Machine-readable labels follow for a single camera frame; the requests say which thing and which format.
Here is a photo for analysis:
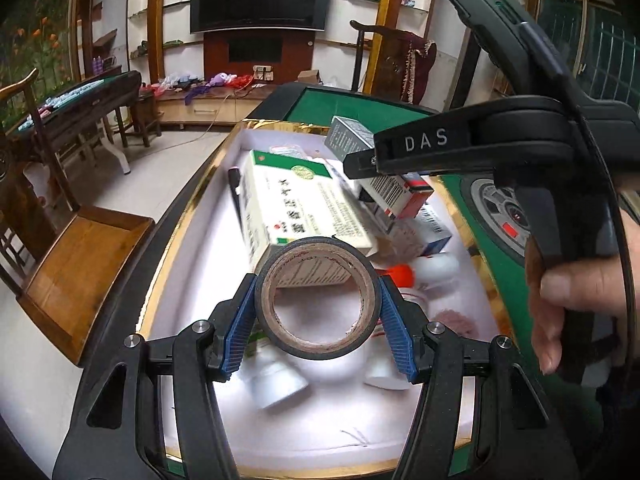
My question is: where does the blue white medicine box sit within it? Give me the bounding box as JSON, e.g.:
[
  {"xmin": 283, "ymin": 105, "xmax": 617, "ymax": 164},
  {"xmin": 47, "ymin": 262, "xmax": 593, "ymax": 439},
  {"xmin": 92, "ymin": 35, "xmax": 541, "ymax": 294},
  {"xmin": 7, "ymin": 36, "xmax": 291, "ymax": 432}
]
[{"xmin": 388, "ymin": 204, "xmax": 451, "ymax": 260}]

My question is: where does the white bottle green label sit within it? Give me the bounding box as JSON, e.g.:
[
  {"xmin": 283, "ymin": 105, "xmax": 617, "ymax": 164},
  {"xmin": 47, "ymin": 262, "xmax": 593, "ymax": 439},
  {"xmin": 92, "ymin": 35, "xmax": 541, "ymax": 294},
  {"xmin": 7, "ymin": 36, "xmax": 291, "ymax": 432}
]
[{"xmin": 239, "ymin": 322, "xmax": 308, "ymax": 410}]

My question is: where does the grey red narrow box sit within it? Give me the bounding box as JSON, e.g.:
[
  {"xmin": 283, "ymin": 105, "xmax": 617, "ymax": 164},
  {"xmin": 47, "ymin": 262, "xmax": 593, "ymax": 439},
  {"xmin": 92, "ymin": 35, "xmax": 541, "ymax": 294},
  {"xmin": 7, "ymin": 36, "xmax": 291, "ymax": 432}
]
[{"xmin": 324, "ymin": 116, "xmax": 433, "ymax": 220}]

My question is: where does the small white bottle red cap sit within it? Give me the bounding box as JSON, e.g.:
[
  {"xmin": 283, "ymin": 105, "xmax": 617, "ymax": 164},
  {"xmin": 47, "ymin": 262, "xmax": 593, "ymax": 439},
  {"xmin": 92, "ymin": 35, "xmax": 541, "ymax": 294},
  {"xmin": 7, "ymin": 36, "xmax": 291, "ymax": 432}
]
[{"xmin": 376, "ymin": 252, "xmax": 460, "ymax": 290}]

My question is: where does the black pen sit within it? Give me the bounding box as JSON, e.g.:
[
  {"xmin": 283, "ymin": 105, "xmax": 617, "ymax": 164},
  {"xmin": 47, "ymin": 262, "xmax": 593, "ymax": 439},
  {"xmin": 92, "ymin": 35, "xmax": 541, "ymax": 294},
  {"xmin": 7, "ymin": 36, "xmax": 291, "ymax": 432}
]
[{"xmin": 227, "ymin": 166, "xmax": 243, "ymax": 226}]

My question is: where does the large green white medicine box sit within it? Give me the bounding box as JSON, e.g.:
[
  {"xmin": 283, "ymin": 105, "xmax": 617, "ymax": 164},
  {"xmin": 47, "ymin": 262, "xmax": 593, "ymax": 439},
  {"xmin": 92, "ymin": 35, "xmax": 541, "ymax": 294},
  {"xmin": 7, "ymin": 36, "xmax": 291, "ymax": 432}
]
[{"xmin": 240, "ymin": 150, "xmax": 375, "ymax": 274}]

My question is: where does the white bottle red label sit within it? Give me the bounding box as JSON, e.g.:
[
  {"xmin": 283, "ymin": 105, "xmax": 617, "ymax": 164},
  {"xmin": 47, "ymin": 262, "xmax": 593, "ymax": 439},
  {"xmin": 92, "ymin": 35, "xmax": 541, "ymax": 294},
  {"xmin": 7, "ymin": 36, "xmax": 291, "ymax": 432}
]
[{"xmin": 363, "ymin": 324, "xmax": 411, "ymax": 391}]

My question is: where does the person's right hand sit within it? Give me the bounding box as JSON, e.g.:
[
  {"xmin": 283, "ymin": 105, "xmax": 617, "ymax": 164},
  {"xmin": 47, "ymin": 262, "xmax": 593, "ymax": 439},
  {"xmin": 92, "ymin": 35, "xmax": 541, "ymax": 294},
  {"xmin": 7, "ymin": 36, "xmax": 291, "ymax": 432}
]
[{"xmin": 525, "ymin": 237, "xmax": 626, "ymax": 375}]

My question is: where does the round mahjong table control panel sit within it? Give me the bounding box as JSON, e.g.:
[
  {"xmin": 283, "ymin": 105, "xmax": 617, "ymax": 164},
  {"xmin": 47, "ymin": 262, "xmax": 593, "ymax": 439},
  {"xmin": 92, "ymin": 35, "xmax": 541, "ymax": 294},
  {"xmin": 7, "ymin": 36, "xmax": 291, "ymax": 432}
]
[{"xmin": 460, "ymin": 174, "xmax": 530, "ymax": 266}]

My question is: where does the window with green grille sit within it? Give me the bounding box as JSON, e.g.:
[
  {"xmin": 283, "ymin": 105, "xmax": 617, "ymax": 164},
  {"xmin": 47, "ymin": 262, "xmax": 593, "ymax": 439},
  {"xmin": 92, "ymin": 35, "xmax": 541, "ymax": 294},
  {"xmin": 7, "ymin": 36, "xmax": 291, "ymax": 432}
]
[{"xmin": 524, "ymin": 0, "xmax": 639, "ymax": 110}]

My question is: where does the wooden armchair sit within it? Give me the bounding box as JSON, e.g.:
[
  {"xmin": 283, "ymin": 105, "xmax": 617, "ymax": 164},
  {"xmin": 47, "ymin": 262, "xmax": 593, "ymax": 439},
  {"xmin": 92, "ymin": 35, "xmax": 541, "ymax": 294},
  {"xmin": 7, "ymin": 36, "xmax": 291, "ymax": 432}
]
[{"xmin": 1, "ymin": 70, "xmax": 154, "ymax": 366}]

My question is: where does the wooden chair with red cloth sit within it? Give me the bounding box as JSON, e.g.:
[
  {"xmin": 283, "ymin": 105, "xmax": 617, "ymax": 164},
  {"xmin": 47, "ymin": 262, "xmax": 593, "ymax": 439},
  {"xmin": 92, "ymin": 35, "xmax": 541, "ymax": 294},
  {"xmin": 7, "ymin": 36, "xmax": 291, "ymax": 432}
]
[{"xmin": 349, "ymin": 20, "xmax": 437, "ymax": 105}]

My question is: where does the gold rimmed white storage box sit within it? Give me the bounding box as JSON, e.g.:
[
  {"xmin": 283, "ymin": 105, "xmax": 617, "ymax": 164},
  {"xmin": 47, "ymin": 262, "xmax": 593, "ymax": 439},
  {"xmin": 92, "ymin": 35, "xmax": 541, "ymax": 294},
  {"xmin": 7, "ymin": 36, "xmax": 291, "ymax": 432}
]
[{"xmin": 136, "ymin": 118, "xmax": 516, "ymax": 480}]

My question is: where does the red brown tv cabinet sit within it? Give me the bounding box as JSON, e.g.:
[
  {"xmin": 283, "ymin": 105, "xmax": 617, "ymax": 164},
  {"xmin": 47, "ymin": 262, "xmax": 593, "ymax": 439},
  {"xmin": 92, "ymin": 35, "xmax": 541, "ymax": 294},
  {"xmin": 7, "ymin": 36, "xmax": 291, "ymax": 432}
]
[{"xmin": 203, "ymin": 28, "xmax": 316, "ymax": 84}]

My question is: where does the low wooden tv bench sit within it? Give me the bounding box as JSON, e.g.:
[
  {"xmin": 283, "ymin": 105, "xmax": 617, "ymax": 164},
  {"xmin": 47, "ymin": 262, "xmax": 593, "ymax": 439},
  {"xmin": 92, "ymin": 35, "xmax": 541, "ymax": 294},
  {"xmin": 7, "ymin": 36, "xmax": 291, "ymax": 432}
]
[{"xmin": 155, "ymin": 84, "xmax": 278, "ymax": 129}]

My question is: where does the black cable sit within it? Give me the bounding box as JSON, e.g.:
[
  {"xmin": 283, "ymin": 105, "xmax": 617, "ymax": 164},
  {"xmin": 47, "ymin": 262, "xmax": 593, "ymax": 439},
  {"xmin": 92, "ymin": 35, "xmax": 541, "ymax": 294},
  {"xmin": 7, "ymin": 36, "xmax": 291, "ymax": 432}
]
[{"xmin": 514, "ymin": 19, "xmax": 639, "ymax": 376}]

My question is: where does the floral wall mural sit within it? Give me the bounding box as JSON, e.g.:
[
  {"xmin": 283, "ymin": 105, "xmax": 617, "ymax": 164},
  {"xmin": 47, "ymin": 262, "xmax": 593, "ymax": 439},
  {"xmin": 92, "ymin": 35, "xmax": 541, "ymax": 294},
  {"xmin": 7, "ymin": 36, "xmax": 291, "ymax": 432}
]
[{"xmin": 1, "ymin": 0, "xmax": 74, "ymax": 103}]

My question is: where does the wooden wall shelving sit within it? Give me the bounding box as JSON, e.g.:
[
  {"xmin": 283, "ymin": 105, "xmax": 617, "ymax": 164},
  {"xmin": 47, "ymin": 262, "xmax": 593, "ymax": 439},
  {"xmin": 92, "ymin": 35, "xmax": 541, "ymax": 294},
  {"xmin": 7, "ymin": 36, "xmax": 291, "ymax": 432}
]
[{"xmin": 78, "ymin": 0, "xmax": 432, "ymax": 92}]

